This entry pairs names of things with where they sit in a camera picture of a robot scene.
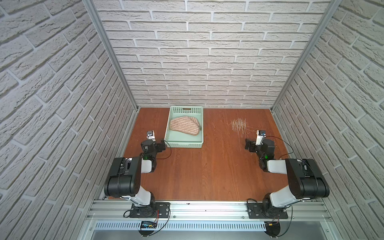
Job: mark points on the left aluminium corner post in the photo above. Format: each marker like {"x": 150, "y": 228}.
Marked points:
{"x": 91, "y": 8}

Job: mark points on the mint green plastic basket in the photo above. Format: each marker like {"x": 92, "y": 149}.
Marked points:
{"x": 177, "y": 139}

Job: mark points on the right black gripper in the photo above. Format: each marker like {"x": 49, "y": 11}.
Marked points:
{"x": 253, "y": 145}

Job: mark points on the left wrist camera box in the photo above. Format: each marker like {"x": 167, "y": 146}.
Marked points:
{"x": 151, "y": 135}

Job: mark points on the right controller board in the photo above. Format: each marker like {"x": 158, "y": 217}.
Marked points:
{"x": 273, "y": 229}

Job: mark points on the aluminium corner post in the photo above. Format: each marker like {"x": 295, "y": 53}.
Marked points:
{"x": 91, "y": 8}
{"x": 321, "y": 26}

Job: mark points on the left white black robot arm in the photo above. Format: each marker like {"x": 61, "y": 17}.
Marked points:
{"x": 124, "y": 177}

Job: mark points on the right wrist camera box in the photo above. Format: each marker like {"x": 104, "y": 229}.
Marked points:
{"x": 261, "y": 134}

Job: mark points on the striped brown square dishcloth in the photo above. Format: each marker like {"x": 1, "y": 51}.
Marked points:
{"x": 187, "y": 125}

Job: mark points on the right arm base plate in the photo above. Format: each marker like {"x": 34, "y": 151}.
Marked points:
{"x": 259, "y": 211}

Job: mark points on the aluminium front rail frame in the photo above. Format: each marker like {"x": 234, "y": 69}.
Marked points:
{"x": 108, "y": 219}

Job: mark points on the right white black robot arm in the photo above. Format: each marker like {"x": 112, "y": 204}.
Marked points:
{"x": 305, "y": 180}

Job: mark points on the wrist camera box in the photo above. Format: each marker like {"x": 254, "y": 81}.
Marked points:
{"x": 151, "y": 135}
{"x": 261, "y": 134}

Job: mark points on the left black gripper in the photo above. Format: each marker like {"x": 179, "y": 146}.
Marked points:
{"x": 149, "y": 144}

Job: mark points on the left controller board with leds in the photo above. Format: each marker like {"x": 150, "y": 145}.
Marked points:
{"x": 148, "y": 225}

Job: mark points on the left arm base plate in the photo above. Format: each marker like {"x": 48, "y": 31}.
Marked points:
{"x": 157, "y": 210}

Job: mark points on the right aluminium corner post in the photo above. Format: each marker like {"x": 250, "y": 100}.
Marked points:
{"x": 321, "y": 26}

